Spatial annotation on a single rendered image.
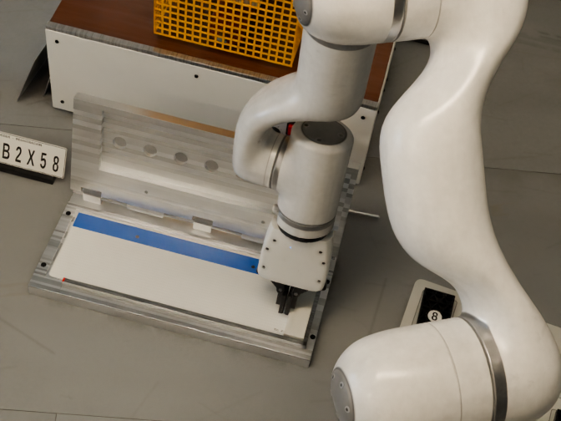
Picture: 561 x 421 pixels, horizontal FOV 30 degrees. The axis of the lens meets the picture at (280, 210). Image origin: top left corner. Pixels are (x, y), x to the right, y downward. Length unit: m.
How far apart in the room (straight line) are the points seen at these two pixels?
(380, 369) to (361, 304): 0.66
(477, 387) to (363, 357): 0.11
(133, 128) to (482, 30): 0.74
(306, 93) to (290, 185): 0.17
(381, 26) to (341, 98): 0.30
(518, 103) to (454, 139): 1.03
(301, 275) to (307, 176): 0.19
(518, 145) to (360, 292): 0.45
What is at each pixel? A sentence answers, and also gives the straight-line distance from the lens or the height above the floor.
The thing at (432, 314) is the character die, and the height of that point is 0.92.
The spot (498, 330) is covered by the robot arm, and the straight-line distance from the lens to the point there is 1.05.
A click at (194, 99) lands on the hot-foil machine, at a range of 1.74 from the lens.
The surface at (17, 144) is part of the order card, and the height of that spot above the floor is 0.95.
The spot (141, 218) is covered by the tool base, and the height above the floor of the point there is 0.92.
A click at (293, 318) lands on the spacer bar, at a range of 1.59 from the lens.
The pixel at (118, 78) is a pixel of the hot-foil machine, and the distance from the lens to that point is 1.76.
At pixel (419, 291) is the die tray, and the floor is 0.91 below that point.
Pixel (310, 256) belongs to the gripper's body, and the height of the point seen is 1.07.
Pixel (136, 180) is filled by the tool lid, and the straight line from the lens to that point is 1.65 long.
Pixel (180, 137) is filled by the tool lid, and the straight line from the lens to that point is 1.59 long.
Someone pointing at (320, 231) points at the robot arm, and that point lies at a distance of 1.45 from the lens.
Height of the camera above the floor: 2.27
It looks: 52 degrees down
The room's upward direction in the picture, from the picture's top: 9 degrees clockwise
